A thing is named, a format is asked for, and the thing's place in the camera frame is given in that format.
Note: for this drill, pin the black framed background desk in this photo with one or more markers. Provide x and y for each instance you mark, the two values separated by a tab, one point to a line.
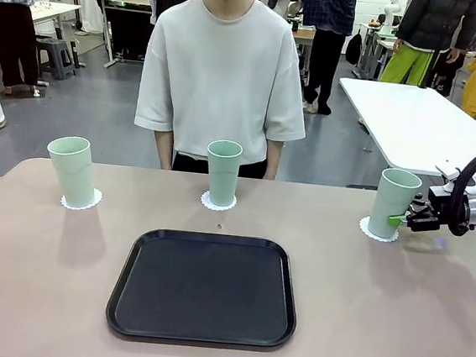
126	28

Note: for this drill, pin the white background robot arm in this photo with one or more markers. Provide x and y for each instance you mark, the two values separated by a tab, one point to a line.
391	12

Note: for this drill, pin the large white table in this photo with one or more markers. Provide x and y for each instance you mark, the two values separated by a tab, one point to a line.
395	118

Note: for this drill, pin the person's right forearm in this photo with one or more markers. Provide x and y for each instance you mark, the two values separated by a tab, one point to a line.
163	148

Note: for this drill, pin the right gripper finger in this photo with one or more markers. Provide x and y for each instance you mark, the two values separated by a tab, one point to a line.
421	206
421	222

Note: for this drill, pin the pale green plastic cup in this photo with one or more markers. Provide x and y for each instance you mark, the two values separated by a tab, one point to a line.
221	177
72	171
392	193

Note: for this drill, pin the white background desk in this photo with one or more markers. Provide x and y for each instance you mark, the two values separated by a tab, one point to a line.
56	9

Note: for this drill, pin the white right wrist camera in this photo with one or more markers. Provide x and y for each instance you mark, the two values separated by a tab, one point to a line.
447	170

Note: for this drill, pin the person in beige shirt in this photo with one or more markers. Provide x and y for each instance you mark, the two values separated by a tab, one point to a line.
223	67

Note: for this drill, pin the bystander in dark checked shirt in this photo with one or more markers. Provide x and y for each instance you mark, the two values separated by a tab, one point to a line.
328	10

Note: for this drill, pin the bystander with green trousers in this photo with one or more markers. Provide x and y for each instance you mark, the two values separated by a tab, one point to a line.
434	20

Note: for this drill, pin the person's left forearm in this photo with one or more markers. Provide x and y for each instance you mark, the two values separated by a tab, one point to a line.
273	158

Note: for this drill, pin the white scalloped paper coaster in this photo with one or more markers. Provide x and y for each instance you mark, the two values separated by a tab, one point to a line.
205	201
98	196
363	225

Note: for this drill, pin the black hanging backpack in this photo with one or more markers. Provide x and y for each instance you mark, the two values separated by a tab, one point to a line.
353	48

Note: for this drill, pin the grey legged background desk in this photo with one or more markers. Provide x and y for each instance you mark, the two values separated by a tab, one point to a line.
372	52

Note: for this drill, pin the black plastic serving tray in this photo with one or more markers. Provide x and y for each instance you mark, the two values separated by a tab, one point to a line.
209	298

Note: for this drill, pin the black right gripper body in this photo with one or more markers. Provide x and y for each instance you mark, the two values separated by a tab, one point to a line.
440	204

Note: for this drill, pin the black thin pole stand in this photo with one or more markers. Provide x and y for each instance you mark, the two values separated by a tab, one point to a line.
429	70

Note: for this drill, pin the grey plastic step stool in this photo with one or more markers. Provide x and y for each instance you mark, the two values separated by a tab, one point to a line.
57	57

